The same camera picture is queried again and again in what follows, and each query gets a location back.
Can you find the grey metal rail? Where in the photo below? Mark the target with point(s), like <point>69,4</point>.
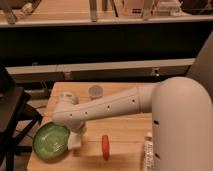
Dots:
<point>97,71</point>

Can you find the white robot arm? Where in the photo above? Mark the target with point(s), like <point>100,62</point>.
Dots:
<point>182,120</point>

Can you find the white tube with cap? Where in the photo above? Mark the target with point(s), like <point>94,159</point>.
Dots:
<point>148,153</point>

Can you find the orange carrot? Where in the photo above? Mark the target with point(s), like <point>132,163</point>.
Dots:
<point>105,147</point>

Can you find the wooden back shelf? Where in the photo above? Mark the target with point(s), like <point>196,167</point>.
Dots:
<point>36,13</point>

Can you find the white sponge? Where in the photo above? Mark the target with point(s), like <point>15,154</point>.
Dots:
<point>74,141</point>

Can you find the black side stand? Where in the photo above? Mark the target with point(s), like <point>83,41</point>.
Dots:
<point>17,118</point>

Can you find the clear plastic cup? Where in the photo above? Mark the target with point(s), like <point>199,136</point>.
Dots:
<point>95,92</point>

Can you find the green ceramic bowl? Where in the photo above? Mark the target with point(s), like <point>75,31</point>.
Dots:
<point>50,141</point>

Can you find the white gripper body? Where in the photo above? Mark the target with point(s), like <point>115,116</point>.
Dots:
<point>80,130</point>

